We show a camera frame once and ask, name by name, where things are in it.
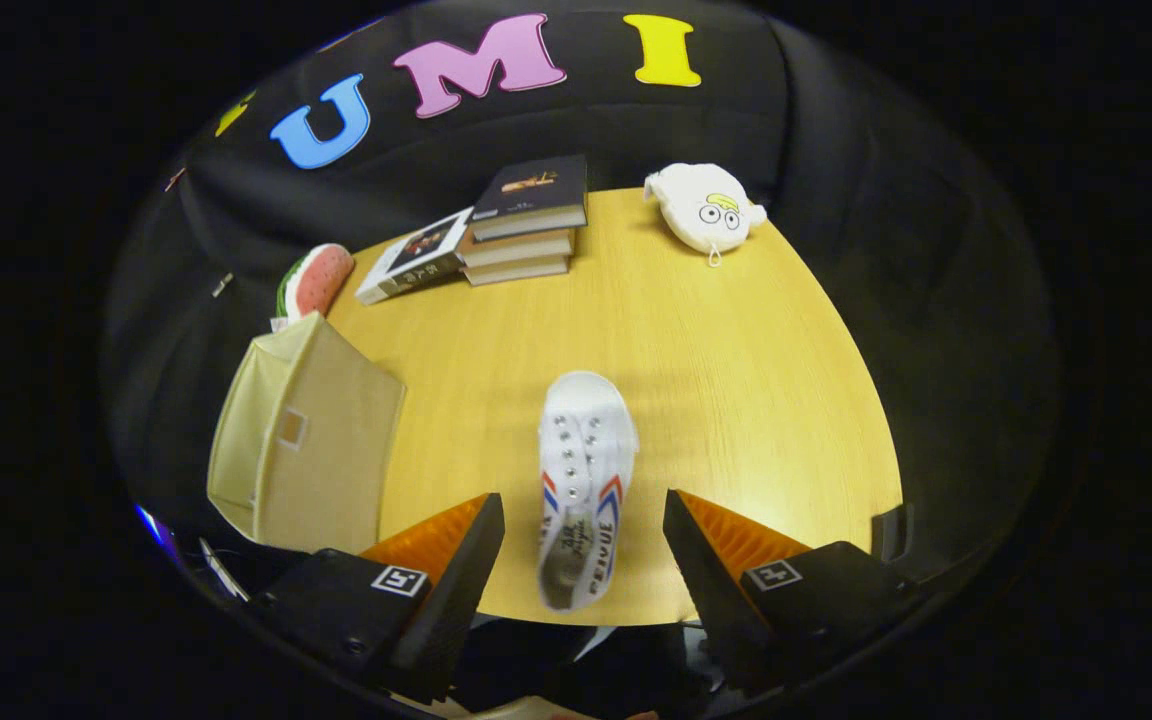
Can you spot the lit blue screen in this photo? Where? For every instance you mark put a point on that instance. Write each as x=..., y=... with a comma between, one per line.
x=154, y=525

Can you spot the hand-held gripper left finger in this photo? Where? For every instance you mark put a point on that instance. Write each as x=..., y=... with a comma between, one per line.
x=461, y=600

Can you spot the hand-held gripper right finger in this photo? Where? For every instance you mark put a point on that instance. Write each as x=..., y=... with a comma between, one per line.
x=706, y=590

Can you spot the beige fabric storage box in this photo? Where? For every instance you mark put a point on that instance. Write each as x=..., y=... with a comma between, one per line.
x=326, y=480

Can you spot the black cover book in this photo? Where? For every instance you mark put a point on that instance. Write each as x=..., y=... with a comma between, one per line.
x=531, y=185

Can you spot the brown cover book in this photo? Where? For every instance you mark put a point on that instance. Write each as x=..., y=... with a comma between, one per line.
x=516, y=272
x=516, y=248

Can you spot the white canvas shoe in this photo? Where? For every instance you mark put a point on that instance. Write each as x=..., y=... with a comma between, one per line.
x=586, y=420

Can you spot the pink clothespin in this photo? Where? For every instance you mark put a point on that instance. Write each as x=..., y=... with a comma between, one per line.
x=174, y=180

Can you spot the white cover book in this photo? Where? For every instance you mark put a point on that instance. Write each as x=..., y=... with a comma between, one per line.
x=416, y=258

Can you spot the white cartoon face plush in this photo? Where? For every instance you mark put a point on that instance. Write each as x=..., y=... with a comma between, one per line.
x=701, y=210

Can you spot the silver clothespin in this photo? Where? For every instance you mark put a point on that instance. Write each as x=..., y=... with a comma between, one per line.
x=222, y=285

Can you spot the watermelon slice plush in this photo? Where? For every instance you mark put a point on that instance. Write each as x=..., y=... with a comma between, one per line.
x=321, y=280

